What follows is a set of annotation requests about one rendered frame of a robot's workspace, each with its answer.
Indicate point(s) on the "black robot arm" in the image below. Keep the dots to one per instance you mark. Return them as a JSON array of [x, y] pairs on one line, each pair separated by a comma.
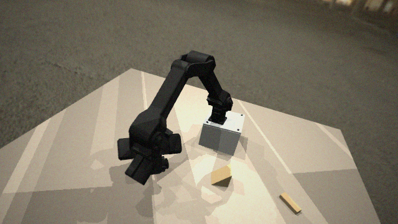
[[149, 135]]

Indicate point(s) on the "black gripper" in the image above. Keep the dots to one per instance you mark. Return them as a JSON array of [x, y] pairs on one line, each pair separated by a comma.
[[124, 153]]

